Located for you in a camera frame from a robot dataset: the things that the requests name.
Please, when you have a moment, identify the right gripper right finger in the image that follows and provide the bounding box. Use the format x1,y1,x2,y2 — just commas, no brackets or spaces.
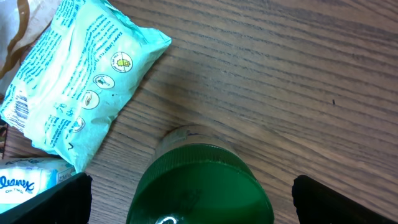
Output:
292,175,397,224

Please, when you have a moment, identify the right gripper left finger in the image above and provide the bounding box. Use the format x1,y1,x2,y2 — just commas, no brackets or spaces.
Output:
1,173,92,224

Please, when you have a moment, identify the teal Kleenex tissue pack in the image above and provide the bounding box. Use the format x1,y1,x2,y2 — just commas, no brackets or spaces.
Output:
1,157,76,213

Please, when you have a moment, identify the teal wet wipes pack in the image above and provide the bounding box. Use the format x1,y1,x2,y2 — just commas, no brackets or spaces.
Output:
1,0,172,172

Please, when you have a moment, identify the green lidded white jar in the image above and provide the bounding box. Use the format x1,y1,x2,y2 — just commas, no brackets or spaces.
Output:
126,124,274,224

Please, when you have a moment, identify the brown snack bag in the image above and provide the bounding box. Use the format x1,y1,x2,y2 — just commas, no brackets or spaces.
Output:
1,0,61,95

